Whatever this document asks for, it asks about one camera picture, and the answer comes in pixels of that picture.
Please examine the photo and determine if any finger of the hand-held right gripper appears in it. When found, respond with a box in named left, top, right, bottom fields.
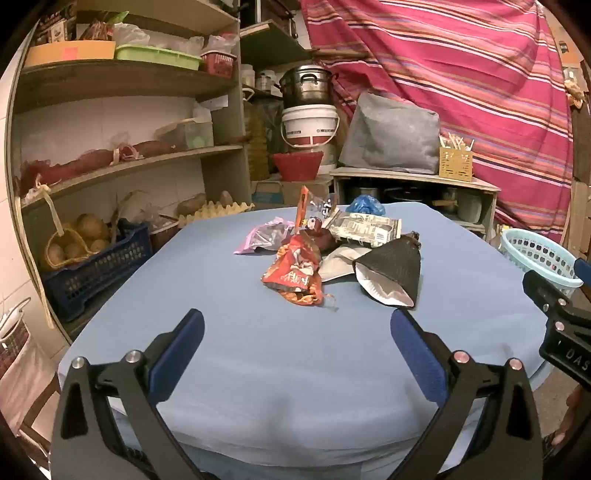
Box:
left=523, top=270, right=575, bottom=319
left=574, top=257, right=591, bottom=298

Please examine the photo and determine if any silver printed packet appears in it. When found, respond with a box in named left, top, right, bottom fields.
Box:
left=330, top=212, right=403, bottom=248

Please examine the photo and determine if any grey fabric cover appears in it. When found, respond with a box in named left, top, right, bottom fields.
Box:
left=339, top=92, right=441, bottom=175

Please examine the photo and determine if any blue table cover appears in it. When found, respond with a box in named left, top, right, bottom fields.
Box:
left=58, top=203, right=550, bottom=480

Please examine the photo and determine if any black paper cone bag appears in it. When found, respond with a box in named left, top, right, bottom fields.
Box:
left=353, top=233, right=422, bottom=308

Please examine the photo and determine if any red plastic basin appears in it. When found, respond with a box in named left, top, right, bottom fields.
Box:
left=270, top=151, right=324, bottom=182

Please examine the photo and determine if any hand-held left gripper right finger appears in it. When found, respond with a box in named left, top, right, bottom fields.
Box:
left=390, top=308, right=543, bottom=480

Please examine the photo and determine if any dark blue plastic crate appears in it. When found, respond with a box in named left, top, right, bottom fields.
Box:
left=41, top=222, right=153, bottom=322

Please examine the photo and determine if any blue plastic bag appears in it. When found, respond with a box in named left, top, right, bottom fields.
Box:
left=346, top=195, right=387, bottom=217

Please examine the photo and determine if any yellow egg carton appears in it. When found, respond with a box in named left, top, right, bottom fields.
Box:
left=178, top=200, right=255, bottom=228

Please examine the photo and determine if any light blue plastic basket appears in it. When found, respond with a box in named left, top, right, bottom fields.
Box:
left=501, top=228, right=584, bottom=301

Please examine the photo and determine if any beige paper bag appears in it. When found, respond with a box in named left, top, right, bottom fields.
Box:
left=318, top=244, right=370, bottom=283

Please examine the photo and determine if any green plastic tray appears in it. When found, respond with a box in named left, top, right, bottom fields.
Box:
left=115, top=44, right=203, bottom=71

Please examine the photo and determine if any wooden shelf unit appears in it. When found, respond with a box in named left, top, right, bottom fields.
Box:
left=9, top=0, right=254, bottom=344

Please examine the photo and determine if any low wooden cabinet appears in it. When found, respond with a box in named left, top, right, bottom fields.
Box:
left=330, top=167, right=502, bottom=241

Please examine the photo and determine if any orange snack bag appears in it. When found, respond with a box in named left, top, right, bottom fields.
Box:
left=261, top=231, right=325, bottom=306

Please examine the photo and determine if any pink striped cloth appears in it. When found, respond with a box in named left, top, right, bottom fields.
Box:
left=300, top=0, right=576, bottom=244

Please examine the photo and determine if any steel pot in cabinet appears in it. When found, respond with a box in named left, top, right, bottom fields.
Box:
left=346, top=185, right=380, bottom=205

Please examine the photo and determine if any large potato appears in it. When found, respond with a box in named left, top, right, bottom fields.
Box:
left=177, top=193, right=208, bottom=216

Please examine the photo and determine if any yellow box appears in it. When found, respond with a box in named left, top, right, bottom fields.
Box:
left=23, top=41, right=116, bottom=68

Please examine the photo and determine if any metal cooking pot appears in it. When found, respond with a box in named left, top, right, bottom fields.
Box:
left=278, top=65, right=341, bottom=110

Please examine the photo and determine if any pink plastic wrapper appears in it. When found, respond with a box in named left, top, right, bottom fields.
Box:
left=233, top=217, right=296, bottom=256

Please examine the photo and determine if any sweet potato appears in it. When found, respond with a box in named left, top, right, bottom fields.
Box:
left=131, top=140, right=177, bottom=156

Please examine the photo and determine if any clear plastic wrapper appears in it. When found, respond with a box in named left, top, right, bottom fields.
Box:
left=307, top=194, right=341, bottom=219

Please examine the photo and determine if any white plastic bucket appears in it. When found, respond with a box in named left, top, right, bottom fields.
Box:
left=281, top=104, right=341, bottom=149

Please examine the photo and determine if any yellow oil bottle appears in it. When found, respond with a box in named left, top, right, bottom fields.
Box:
left=242, top=88, right=271, bottom=182

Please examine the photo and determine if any small red basket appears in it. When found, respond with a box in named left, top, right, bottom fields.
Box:
left=202, top=52, right=235, bottom=77

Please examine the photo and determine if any yellow peg basket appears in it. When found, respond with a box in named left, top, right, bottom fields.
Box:
left=438, top=133, right=474, bottom=182

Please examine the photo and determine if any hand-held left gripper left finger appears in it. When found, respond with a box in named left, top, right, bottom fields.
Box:
left=52, top=308, right=205, bottom=480

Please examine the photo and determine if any orange narrow wrapper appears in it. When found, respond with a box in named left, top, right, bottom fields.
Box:
left=295, top=185, right=311, bottom=228

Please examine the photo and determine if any clear plastic container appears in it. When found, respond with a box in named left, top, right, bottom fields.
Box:
left=157, top=117, right=214, bottom=151

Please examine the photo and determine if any white fabric bag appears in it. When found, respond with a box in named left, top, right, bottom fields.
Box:
left=0, top=299, right=62, bottom=437

